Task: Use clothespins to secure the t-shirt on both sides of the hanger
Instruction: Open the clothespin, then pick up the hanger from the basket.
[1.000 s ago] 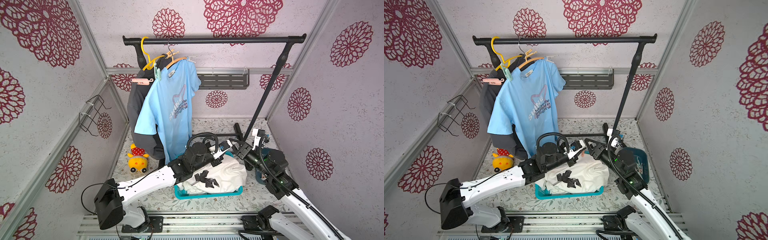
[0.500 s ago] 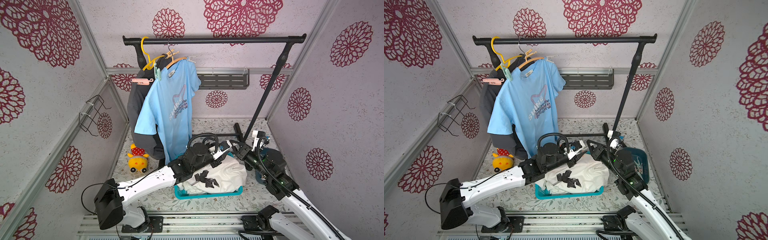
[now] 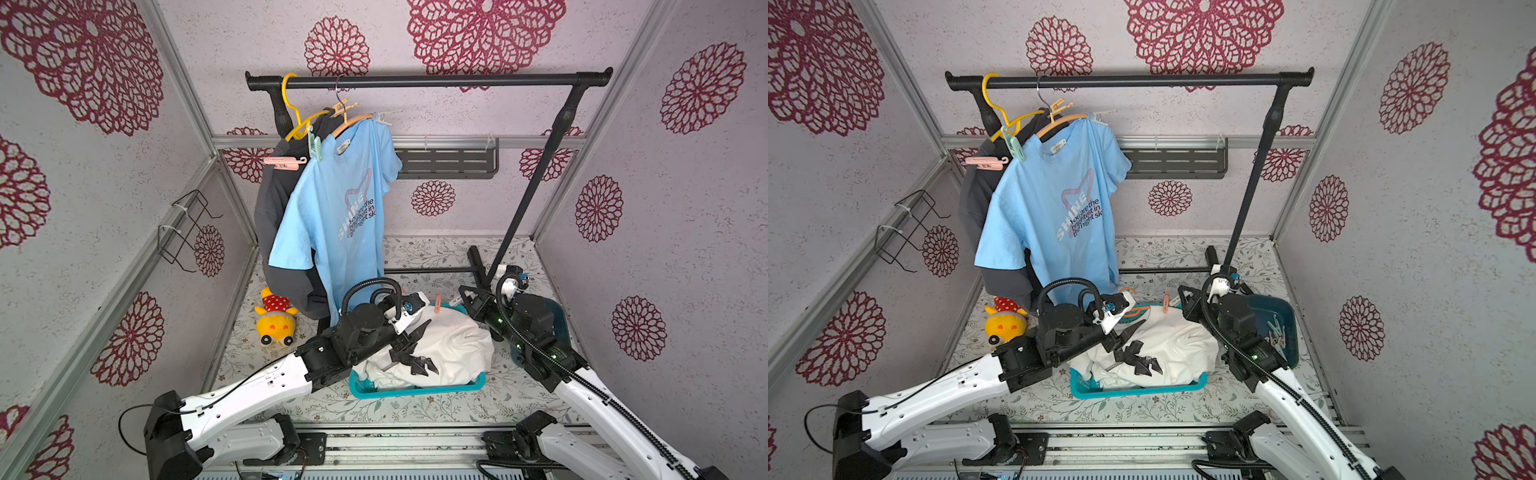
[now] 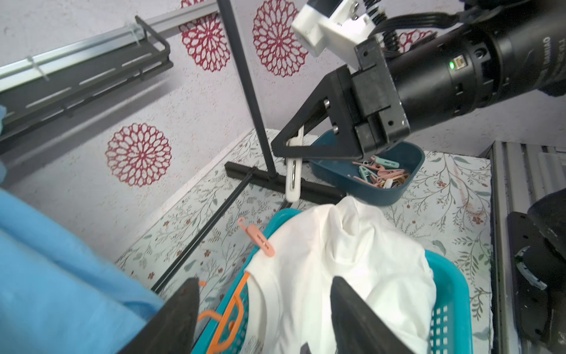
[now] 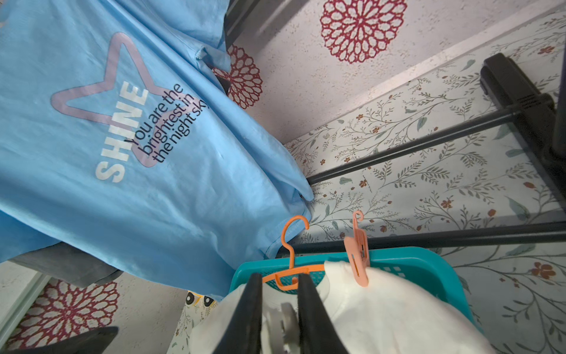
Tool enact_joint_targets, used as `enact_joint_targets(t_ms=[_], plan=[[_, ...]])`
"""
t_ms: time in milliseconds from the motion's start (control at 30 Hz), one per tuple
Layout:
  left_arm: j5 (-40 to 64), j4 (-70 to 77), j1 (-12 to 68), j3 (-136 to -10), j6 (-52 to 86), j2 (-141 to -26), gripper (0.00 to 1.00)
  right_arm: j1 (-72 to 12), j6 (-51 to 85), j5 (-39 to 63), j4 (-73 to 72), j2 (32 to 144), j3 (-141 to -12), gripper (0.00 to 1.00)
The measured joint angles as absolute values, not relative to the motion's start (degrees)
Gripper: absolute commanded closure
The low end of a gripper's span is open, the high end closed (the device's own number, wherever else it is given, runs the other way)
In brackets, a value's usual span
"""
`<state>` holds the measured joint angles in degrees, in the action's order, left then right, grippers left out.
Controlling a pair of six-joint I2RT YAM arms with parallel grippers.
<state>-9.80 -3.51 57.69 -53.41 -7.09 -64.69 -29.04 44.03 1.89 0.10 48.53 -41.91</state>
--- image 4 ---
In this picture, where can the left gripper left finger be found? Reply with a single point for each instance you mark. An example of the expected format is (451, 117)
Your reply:
(172, 329)

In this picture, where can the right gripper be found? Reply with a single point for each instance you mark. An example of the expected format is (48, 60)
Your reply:
(364, 107)

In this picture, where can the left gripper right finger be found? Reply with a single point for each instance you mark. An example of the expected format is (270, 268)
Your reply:
(356, 327)

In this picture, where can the orange plastic hanger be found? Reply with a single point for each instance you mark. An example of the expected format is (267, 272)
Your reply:
(225, 329)

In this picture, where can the white t-shirt black print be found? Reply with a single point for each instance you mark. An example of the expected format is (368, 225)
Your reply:
(289, 293)

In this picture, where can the light blue garment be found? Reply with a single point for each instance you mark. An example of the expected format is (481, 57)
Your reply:
(57, 296)

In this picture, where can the white clothespin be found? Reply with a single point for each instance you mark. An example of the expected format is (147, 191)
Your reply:
(294, 170)

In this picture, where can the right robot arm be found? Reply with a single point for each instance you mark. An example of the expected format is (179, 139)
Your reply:
(408, 73)

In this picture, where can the colourful clothespins pile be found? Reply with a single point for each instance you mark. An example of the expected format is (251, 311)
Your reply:
(380, 173)

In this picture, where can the dark teal clothespin bin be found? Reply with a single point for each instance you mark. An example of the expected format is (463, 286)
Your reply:
(337, 174)

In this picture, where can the teal laundry basket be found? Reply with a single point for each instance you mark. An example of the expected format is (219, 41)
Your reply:
(450, 327)

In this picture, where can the black clothes rack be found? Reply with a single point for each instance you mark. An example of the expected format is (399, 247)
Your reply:
(245, 181)

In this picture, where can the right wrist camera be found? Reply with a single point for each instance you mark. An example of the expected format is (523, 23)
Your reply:
(335, 26)

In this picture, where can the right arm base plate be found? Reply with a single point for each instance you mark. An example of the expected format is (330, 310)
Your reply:
(537, 246)

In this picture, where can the black wall shelf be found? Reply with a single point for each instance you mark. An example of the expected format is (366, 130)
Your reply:
(44, 87)

